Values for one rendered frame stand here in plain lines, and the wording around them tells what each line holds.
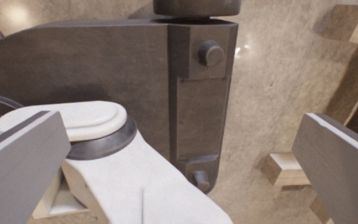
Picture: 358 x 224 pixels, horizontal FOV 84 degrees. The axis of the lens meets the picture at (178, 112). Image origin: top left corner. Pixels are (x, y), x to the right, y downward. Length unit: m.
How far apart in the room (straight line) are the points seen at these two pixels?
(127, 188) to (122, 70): 0.26
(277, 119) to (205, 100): 0.47
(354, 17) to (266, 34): 0.24
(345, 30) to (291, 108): 0.31
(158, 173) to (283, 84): 0.64
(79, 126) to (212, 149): 0.37
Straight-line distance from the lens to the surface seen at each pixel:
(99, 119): 0.35
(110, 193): 0.29
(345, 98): 1.09
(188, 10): 0.43
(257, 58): 0.74
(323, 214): 1.24
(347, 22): 0.83
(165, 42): 0.45
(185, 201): 0.25
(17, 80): 0.53
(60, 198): 0.50
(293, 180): 1.04
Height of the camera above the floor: 0.61
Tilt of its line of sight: 59 degrees down
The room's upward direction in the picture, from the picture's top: 158 degrees clockwise
